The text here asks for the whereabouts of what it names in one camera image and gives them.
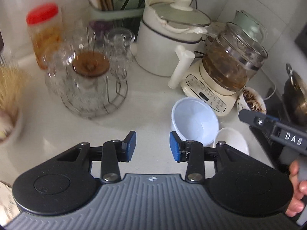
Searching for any glass pitcher with wooden lid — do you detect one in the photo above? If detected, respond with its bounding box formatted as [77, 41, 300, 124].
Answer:
[42, 40, 110, 117]

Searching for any floral bowl with dark food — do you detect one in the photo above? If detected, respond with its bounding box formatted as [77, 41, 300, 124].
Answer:
[236, 86, 267, 114]

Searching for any glass health kettle cream base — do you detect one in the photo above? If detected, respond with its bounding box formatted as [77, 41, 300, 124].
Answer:
[181, 22, 268, 117]

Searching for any floral ceramic plate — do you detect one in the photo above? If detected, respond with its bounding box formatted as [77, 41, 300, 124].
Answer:
[0, 181, 20, 226]

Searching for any white electric cooking pot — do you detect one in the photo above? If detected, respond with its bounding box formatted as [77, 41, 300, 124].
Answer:
[134, 0, 211, 89]

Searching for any red lid plastic jar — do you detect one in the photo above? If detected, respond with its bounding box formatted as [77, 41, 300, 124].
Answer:
[26, 2, 63, 70]

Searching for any stainless steel wok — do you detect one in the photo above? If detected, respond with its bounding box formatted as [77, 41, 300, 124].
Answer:
[283, 63, 306, 127]

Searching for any person's right hand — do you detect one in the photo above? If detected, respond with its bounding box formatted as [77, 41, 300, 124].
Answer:
[286, 160, 306, 217]

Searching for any wire glass cup holder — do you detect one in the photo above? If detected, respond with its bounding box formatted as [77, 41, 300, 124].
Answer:
[55, 28, 129, 119]

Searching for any green chopstick holder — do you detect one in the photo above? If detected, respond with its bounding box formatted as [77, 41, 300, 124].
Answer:
[84, 0, 144, 32]

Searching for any upturned clear glass cup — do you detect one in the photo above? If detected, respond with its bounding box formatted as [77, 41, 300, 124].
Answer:
[104, 28, 135, 80]

